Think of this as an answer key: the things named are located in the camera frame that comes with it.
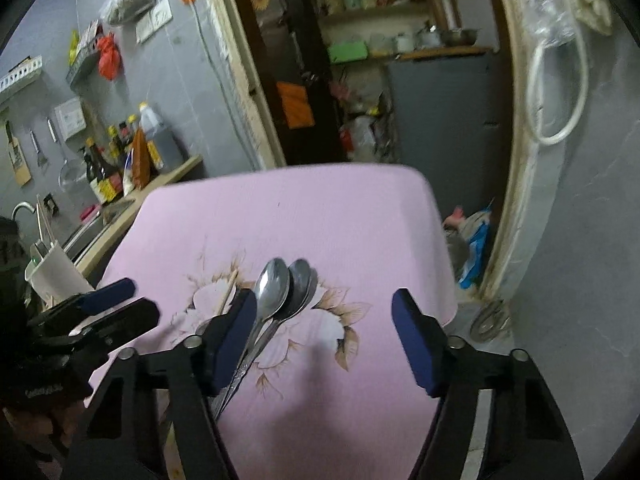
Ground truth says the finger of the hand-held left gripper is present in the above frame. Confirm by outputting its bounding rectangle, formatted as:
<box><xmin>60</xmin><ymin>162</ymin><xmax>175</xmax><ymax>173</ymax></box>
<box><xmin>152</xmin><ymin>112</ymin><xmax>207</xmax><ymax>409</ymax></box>
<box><xmin>67</xmin><ymin>297</ymin><xmax>161</xmax><ymax>356</ymax></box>
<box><xmin>27</xmin><ymin>278</ymin><xmax>137</xmax><ymax>326</ymax></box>

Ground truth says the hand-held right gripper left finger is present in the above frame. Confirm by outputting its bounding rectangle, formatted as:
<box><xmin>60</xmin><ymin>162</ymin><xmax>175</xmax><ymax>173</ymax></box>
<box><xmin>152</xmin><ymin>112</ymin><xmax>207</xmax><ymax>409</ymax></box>
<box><xmin>62</xmin><ymin>288</ymin><xmax>258</xmax><ymax>480</ymax></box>

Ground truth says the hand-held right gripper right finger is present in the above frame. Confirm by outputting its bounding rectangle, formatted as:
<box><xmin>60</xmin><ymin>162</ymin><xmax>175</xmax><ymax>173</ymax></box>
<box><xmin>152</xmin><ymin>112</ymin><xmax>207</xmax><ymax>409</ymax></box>
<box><xmin>392</xmin><ymin>287</ymin><xmax>583</xmax><ymax>480</ymax></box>

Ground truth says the thin bamboo chopstick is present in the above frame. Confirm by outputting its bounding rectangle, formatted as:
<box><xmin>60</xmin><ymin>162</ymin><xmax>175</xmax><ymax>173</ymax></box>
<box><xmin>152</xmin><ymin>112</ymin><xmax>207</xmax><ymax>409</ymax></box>
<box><xmin>220</xmin><ymin>269</ymin><xmax>240</xmax><ymax>317</ymax></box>

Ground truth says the white plastic utensil caddy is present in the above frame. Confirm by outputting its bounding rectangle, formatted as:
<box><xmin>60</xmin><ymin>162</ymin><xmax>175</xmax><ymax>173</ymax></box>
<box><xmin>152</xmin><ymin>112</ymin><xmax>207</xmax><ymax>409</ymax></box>
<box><xmin>25</xmin><ymin>241</ymin><xmax>94</xmax><ymax>307</ymax></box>

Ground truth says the metal spoon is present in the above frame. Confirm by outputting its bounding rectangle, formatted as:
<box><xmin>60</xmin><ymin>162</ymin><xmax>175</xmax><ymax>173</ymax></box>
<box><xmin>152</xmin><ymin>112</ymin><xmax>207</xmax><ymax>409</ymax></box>
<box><xmin>212</xmin><ymin>257</ymin><xmax>293</xmax><ymax>418</ymax></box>
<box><xmin>295</xmin><ymin>267</ymin><xmax>319</xmax><ymax>313</ymax></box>
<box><xmin>220</xmin><ymin>258</ymin><xmax>313</xmax><ymax>408</ymax></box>

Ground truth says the person's left hand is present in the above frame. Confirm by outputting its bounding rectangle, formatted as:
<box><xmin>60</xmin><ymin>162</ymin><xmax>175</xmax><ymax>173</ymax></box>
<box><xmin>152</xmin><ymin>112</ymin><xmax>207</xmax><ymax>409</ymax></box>
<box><xmin>0</xmin><ymin>405</ymin><xmax>68</xmax><ymax>461</ymax></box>

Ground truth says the steel sink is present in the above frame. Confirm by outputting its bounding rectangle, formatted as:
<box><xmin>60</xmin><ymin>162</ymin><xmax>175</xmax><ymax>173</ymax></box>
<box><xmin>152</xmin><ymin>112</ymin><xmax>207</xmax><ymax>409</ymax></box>
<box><xmin>62</xmin><ymin>200</ymin><xmax>136</xmax><ymax>261</ymax></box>

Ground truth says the blue plastic bag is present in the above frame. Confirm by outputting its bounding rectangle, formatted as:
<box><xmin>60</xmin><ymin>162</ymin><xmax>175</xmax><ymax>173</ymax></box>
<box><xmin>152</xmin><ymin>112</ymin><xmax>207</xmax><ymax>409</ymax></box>
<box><xmin>460</xmin><ymin>220</ymin><xmax>492</xmax><ymax>288</ymax></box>

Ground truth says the yellow label sauce bottle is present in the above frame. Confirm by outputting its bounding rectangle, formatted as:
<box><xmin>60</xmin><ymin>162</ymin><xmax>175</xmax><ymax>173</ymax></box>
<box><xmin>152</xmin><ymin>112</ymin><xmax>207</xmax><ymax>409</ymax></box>
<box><xmin>92</xmin><ymin>137</ymin><xmax>124</xmax><ymax>204</ymax></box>

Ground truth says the white blue packet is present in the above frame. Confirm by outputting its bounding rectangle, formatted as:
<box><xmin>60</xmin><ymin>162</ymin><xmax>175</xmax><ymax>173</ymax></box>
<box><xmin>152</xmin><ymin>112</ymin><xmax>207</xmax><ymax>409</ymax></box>
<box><xmin>121</xmin><ymin>150</ymin><xmax>137</xmax><ymax>196</ymax></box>

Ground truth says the steel faucet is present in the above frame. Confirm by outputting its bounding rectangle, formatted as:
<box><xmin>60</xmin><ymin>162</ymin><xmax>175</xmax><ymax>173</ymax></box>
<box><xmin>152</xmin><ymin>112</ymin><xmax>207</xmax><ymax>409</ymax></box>
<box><xmin>11</xmin><ymin>201</ymin><xmax>36</xmax><ymax>226</ymax></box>

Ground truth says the dark pump bottle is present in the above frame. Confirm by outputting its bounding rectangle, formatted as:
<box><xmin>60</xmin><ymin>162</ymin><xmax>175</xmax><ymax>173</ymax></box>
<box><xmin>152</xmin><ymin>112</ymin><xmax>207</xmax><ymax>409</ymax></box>
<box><xmin>82</xmin><ymin>146</ymin><xmax>103</xmax><ymax>196</ymax></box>

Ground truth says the beige kitchen counter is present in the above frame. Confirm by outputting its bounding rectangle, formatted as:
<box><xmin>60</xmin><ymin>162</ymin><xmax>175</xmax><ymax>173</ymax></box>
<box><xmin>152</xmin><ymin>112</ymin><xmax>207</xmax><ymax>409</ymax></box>
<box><xmin>75</xmin><ymin>155</ymin><xmax>203</xmax><ymax>278</ymax></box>

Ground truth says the orange spice packet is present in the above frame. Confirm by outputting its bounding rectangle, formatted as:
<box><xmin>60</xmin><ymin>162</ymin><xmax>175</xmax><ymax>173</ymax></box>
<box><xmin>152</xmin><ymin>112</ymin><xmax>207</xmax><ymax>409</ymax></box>
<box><xmin>131</xmin><ymin>127</ymin><xmax>152</xmax><ymax>188</ymax></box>

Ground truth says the pink floral tablecloth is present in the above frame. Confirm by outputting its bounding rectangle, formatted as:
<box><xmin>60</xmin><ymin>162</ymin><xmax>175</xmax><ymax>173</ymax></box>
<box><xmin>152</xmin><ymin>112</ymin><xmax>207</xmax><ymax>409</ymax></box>
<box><xmin>87</xmin><ymin>165</ymin><xmax>458</xmax><ymax>480</ymax></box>

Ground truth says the dark sauce bottle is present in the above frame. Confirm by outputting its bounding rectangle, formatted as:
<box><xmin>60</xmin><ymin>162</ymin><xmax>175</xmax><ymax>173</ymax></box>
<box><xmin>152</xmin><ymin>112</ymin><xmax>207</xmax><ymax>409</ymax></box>
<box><xmin>107</xmin><ymin>125</ymin><xmax>126</xmax><ymax>161</ymax></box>

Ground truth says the metal peeler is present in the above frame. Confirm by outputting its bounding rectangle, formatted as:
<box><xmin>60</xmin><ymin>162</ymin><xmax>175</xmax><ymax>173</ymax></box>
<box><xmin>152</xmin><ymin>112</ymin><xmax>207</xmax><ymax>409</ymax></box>
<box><xmin>29</xmin><ymin>129</ymin><xmax>49</xmax><ymax>168</ymax></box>

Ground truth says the dark oil jug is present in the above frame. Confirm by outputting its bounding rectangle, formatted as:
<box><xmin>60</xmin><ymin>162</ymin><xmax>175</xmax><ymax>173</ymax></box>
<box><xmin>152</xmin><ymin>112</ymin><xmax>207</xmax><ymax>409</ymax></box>
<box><xmin>137</xmin><ymin>102</ymin><xmax>183</xmax><ymax>171</ymax></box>

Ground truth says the wooden cutting board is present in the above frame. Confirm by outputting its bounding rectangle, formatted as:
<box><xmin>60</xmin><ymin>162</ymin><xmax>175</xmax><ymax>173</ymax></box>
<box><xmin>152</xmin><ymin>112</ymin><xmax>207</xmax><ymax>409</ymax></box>
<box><xmin>2</xmin><ymin>120</ymin><xmax>32</xmax><ymax>187</ymax></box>

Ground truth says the white plastic bag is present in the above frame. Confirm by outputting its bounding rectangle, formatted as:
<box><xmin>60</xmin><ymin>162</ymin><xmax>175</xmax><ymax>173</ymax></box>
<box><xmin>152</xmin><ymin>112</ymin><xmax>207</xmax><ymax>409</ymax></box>
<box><xmin>345</xmin><ymin>115</ymin><xmax>376</xmax><ymax>161</ymax></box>

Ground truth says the grey cabinet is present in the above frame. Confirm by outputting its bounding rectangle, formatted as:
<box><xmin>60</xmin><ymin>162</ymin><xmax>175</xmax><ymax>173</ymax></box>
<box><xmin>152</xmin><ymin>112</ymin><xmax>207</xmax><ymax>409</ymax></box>
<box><xmin>385</xmin><ymin>52</ymin><xmax>516</xmax><ymax>201</ymax></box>

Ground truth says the red plastic bag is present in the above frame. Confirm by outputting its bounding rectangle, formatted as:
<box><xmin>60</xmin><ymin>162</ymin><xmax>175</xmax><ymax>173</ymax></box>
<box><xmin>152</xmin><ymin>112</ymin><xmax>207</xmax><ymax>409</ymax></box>
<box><xmin>96</xmin><ymin>32</ymin><xmax>122</xmax><ymax>81</ymax></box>

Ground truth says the orange paper sheet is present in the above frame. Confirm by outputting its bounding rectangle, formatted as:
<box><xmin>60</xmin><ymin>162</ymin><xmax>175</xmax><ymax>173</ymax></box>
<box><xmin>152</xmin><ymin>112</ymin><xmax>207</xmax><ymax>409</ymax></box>
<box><xmin>276</xmin><ymin>81</ymin><xmax>315</xmax><ymax>128</ymax></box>

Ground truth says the dark wooden door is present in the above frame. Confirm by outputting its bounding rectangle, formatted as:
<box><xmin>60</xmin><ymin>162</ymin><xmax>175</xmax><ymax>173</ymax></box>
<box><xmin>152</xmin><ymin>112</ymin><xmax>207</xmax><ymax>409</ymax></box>
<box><xmin>225</xmin><ymin>0</ymin><xmax>346</xmax><ymax>166</ymax></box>

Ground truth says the green box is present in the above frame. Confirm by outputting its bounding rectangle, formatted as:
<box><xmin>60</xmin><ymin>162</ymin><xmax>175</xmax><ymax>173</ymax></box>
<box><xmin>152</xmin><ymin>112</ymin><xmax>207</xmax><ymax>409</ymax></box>
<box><xmin>327</xmin><ymin>40</ymin><xmax>369</xmax><ymax>64</ymax></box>

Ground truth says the steel bowl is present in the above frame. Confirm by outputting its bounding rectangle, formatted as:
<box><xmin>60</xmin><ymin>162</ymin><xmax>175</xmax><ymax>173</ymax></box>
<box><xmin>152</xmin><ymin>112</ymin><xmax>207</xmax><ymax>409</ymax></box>
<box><xmin>442</xmin><ymin>27</ymin><xmax>478</xmax><ymax>46</ymax></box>

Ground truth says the wooden shelf unit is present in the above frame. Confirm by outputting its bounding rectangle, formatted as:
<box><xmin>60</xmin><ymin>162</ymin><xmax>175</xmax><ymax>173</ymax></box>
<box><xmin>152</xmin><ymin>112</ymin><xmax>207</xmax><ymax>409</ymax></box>
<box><xmin>300</xmin><ymin>0</ymin><xmax>461</xmax><ymax>66</ymax></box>

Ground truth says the clear plastic bag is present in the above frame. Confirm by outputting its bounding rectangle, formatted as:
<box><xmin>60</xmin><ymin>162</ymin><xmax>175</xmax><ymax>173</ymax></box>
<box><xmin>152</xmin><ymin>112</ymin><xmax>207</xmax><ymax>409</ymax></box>
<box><xmin>520</xmin><ymin>0</ymin><xmax>581</xmax><ymax>46</ymax></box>

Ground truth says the wire mesh strainer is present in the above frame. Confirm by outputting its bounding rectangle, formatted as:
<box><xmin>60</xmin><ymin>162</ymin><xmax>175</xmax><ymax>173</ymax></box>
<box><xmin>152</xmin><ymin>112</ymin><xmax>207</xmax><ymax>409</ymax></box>
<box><xmin>46</xmin><ymin>117</ymin><xmax>88</xmax><ymax>192</ymax></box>

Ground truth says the white wall box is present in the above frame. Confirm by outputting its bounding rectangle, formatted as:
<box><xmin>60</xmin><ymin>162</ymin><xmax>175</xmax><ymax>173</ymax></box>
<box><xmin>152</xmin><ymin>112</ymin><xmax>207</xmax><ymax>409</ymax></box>
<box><xmin>54</xmin><ymin>96</ymin><xmax>87</xmax><ymax>141</ymax></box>

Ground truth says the wooden door frame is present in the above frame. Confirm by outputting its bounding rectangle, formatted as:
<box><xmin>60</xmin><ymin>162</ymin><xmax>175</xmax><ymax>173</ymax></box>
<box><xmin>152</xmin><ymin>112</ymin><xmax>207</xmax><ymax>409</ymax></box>
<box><xmin>207</xmin><ymin>0</ymin><xmax>566</xmax><ymax>306</ymax></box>

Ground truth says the grey wall shelf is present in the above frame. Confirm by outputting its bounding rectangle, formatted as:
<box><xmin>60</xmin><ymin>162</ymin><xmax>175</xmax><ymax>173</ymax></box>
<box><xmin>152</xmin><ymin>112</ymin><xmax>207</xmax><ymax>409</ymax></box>
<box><xmin>66</xmin><ymin>47</ymin><xmax>101</xmax><ymax>86</ymax></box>

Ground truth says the white wall basket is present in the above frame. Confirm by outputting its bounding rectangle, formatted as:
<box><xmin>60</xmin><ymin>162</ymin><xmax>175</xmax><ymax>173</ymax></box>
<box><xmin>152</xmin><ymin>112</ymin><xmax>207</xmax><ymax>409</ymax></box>
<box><xmin>0</xmin><ymin>56</ymin><xmax>43</xmax><ymax>93</ymax></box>

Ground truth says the white hose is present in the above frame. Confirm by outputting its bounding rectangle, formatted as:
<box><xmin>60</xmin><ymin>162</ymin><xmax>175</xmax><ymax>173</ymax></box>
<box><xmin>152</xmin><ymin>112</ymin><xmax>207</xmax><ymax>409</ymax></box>
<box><xmin>525</xmin><ymin>35</ymin><xmax>591</xmax><ymax>147</ymax></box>

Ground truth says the white power cable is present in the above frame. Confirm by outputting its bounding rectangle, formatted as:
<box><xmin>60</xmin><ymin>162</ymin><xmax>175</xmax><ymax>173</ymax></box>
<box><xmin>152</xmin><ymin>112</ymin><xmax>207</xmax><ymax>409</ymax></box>
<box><xmin>192</xmin><ymin>2</ymin><xmax>261</xmax><ymax>168</ymax></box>

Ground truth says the white light switch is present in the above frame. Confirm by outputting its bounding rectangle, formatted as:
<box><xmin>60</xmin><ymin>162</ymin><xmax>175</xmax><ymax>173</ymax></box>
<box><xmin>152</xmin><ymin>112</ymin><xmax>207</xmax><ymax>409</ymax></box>
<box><xmin>136</xmin><ymin>12</ymin><xmax>156</xmax><ymax>43</ymax></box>

